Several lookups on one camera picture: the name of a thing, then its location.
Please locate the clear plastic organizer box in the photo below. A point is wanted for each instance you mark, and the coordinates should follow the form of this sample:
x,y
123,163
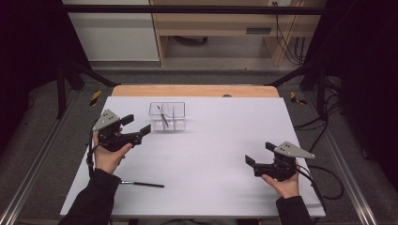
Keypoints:
x,y
167,116

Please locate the black horizontal frame bar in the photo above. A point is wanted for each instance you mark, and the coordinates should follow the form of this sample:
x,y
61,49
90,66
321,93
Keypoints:
x,y
187,9

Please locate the yellow black tape strip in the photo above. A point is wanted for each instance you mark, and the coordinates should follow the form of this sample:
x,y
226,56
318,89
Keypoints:
x,y
295,98
95,97

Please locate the black pen with silver tip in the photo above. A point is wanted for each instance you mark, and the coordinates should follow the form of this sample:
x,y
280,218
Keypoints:
x,y
144,184

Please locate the black striped eyeliner pencil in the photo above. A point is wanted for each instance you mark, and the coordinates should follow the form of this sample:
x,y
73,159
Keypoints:
x,y
162,116

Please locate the aluminium floor rail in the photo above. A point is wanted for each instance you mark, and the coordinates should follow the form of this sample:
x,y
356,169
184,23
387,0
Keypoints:
x,y
34,168
347,175

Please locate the person's left hand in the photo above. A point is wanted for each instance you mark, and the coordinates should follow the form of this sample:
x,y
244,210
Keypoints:
x,y
108,159

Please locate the light wooden desk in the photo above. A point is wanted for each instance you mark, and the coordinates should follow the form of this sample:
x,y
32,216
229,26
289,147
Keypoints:
x,y
219,22

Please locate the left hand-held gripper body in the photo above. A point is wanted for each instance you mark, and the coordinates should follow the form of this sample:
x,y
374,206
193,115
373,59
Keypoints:
x,y
117,140

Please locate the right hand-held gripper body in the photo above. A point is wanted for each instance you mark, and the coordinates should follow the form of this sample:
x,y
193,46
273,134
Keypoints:
x,y
278,168

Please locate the black metal stand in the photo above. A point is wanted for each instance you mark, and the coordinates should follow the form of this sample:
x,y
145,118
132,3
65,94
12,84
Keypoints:
x,y
62,90
320,90

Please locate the white cabinet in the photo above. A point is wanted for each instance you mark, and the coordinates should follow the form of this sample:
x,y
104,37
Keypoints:
x,y
115,37

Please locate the white table board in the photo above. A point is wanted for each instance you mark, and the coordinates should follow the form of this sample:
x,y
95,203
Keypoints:
x,y
200,156

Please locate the person's right hand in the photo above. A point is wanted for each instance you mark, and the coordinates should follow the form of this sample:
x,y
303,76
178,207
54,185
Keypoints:
x,y
286,187

